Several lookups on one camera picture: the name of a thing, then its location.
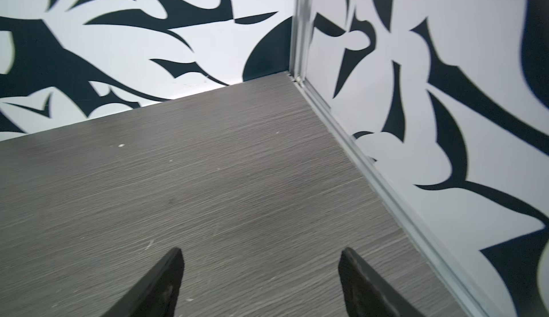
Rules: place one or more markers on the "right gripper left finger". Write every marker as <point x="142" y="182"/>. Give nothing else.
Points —
<point x="156" y="293"/>

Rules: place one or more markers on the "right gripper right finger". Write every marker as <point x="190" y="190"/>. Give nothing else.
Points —
<point x="367" y="293"/>

